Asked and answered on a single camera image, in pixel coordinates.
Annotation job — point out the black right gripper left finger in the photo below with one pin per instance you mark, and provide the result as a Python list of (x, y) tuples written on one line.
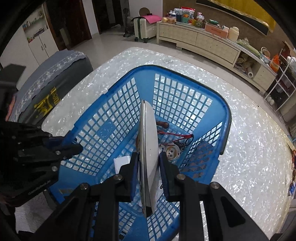
[(90, 212)]

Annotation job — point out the white computer mouse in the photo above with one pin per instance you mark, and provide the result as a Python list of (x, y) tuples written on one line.
[(148, 147)]

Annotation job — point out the blue plastic basket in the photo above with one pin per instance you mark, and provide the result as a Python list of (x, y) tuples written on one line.
[(199, 122)]

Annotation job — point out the white green suitcase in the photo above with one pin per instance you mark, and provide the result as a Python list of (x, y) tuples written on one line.
[(145, 27)]

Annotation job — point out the cream TV cabinet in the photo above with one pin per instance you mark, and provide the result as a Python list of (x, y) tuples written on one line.
[(222, 51)]

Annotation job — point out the white metal shelf rack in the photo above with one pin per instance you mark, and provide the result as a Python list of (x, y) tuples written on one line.
[(283, 87)]

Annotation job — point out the brown wooden massage comb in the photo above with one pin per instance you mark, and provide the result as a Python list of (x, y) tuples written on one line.
[(162, 124)]

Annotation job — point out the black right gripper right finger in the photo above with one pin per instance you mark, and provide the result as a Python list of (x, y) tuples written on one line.
[(225, 218)]

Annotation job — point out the white storage cupboard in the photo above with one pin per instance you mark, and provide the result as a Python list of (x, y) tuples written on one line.
[(39, 37)]

